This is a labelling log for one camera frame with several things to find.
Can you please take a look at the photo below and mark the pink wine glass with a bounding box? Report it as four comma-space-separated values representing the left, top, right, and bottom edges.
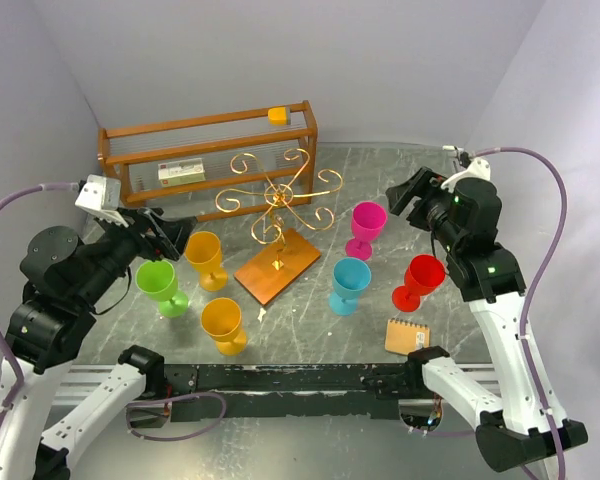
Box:
345, 201, 388, 261

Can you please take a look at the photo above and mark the red wine glass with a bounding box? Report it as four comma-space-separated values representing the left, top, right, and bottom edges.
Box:
392, 254, 446, 313

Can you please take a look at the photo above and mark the blue wine glass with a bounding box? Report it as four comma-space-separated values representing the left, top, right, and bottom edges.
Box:
329, 257, 372, 316

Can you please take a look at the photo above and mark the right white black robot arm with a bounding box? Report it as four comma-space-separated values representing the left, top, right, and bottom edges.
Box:
386, 167, 588, 472

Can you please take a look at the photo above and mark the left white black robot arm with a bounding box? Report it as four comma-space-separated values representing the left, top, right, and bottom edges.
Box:
0, 207, 198, 479

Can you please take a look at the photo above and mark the orange wine glass rear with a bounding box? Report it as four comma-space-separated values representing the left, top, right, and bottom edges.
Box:
184, 231, 228, 292

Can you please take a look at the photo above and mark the orange wine glass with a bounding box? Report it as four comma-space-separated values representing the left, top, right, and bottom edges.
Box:
184, 231, 228, 292
201, 297, 248, 356

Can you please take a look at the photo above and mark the green wine glass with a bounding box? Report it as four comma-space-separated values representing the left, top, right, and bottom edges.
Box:
136, 260, 189, 318

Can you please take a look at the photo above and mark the wooden shelf rack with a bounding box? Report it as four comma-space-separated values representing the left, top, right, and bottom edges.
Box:
98, 101, 318, 221

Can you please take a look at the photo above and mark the orange wine glass front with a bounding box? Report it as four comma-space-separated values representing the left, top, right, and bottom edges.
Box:
201, 297, 248, 356

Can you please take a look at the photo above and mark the small white green box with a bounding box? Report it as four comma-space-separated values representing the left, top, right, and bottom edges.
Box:
158, 157, 205, 188

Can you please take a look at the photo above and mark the brown spiral notepad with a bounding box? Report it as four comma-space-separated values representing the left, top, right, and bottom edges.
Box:
385, 318, 430, 356

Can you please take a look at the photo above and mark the yellow grey block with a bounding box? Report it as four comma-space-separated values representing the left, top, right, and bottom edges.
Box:
267, 106, 291, 126

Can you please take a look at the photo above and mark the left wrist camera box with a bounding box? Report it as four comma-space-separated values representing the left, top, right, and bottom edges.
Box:
75, 174, 121, 211

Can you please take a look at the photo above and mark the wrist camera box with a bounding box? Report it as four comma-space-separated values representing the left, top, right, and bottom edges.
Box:
75, 174, 121, 211
441, 145, 491, 193

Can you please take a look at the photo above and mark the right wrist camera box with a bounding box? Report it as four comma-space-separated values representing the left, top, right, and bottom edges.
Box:
441, 145, 491, 193

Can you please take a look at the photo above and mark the gold wire wine glass rack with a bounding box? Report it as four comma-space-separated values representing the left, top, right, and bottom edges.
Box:
234, 147, 344, 306

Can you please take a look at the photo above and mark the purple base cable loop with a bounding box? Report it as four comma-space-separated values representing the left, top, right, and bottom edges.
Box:
124, 391, 228, 442

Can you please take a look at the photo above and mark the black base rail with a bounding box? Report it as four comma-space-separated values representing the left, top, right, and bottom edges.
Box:
104, 362, 431, 422

